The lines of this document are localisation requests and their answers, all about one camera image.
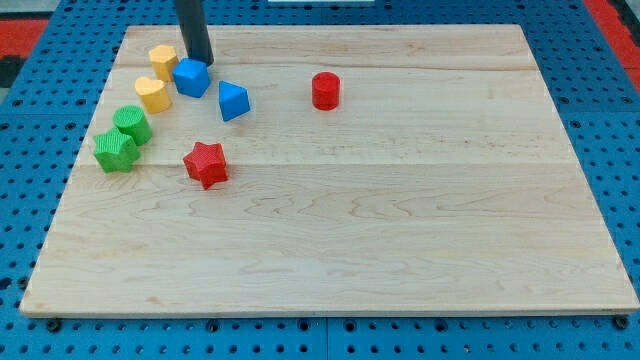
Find green cylinder block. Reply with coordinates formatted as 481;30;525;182
112;105;153;146

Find light wooden board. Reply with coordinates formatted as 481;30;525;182
20;25;639;319

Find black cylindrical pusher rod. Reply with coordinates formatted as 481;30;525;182
174;0;214;66

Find blue cube block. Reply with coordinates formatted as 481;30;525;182
172;58;211;98

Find green star block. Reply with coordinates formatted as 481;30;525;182
93;127;141;173

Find red cylinder block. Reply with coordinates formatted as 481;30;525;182
312;72;341;111

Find red star block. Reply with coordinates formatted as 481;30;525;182
183;142;228;190

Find yellow pentagon block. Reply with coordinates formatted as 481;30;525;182
148;45;178;82

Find yellow heart block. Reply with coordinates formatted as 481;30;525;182
134;77;172;114

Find blue triangle block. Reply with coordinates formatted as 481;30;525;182
218;81;251;122

